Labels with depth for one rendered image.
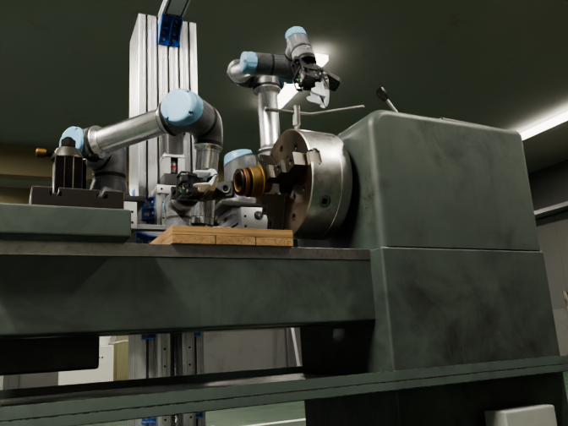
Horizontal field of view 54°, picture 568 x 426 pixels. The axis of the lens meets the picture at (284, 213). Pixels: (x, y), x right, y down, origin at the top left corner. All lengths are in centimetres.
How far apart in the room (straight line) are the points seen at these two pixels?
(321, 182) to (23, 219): 73
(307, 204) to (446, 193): 41
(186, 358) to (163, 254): 93
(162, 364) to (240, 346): 906
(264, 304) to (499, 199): 81
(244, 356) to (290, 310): 982
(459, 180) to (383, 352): 55
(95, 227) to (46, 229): 9
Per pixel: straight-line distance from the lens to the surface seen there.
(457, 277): 160
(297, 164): 148
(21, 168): 729
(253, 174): 152
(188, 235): 127
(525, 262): 180
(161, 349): 211
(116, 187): 204
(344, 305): 143
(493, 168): 179
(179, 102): 177
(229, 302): 129
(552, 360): 170
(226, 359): 1105
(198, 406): 113
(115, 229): 118
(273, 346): 1138
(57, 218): 117
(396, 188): 152
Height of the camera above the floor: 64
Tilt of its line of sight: 13 degrees up
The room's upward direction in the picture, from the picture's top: 3 degrees counter-clockwise
